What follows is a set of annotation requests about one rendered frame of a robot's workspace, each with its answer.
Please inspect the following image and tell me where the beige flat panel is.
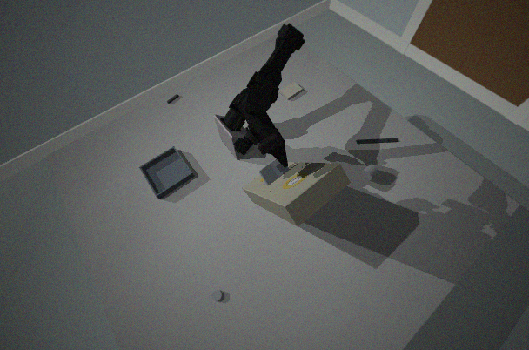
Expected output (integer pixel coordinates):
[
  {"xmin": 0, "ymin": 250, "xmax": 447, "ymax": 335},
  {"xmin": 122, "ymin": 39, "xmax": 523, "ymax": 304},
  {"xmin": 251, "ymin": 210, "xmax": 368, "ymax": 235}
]
[{"xmin": 243, "ymin": 162, "xmax": 351, "ymax": 227}]

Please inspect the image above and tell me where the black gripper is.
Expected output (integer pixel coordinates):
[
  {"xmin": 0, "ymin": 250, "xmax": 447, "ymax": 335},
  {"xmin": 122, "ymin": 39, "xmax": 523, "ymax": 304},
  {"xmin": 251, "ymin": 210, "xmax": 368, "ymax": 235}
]
[{"xmin": 247, "ymin": 111, "xmax": 288, "ymax": 168}]

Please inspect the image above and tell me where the black flat bar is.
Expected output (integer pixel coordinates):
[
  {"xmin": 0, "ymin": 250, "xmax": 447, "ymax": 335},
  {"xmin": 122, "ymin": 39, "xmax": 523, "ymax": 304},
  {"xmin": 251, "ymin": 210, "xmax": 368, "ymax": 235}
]
[{"xmin": 356, "ymin": 138, "xmax": 398, "ymax": 144}]

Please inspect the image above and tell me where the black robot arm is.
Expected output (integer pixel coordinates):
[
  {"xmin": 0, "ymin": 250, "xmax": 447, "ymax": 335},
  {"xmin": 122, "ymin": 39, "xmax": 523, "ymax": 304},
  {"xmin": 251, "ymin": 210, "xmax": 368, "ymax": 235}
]
[{"xmin": 220, "ymin": 23, "xmax": 305, "ymax": 155}]

